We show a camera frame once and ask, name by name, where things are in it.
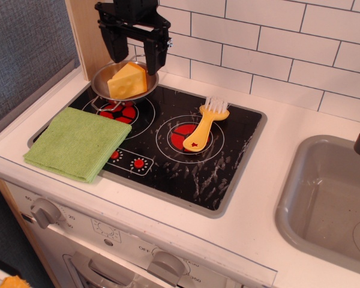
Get grey oven door handle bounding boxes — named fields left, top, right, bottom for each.
left=70, top=252, right=157, bottom=287

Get small stainless steel pan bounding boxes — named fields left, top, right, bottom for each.
left=90, top=55, right=159, bottom=112

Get yellow toy cheese wedge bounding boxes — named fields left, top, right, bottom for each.
left=107, top=62, right=148, bottom=100

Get yellow dish brush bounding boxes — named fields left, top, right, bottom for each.
left=183, top=97, right=230, bottom=152

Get grey left oven knob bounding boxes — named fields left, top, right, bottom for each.
left=31, top=198, right=61, bottom=229

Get black toy stovetop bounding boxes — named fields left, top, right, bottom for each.
left=26, top=83, right=268, bottom=219

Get grey oven knob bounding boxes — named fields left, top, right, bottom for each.
left=31, top=198, right=61, bottom=229
left=147, top=251, right=185, bottom=287

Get grey right oven knob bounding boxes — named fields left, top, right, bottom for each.
left=147, top=251, right=185, bottom=287

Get orange object at corner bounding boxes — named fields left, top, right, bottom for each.
left=0, top=275, right=31, bottom=288

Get wooden side panel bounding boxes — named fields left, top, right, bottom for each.
left=65, top=0, right=111, bottom=80

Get grey sink basin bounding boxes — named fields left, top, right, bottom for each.
left=275, top=135, right=360, bottom=274

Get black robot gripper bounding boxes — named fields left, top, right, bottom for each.
left=95, top=1, right=172, bottom=75

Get green folded cloth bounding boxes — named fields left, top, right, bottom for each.
left=23, top=107, right=132, bottom=183

